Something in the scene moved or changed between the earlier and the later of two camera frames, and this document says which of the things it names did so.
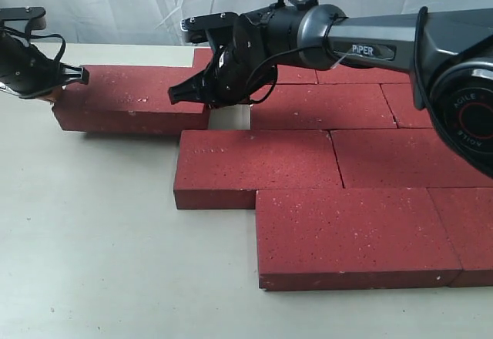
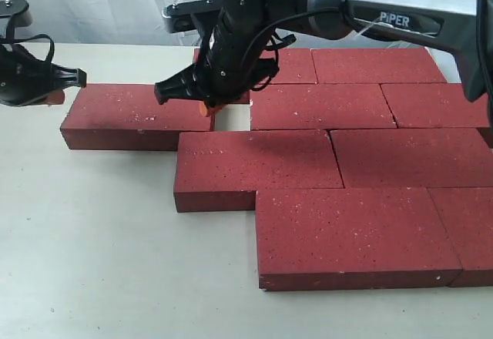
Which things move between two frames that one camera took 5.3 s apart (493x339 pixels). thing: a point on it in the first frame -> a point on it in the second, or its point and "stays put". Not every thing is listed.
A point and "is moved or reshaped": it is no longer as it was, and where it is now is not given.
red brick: x=324 y=106 stays put
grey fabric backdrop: x=149 y=5 stays put
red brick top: x=133 y=99 is moved or reshaped
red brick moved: x=222 y=169 stays put
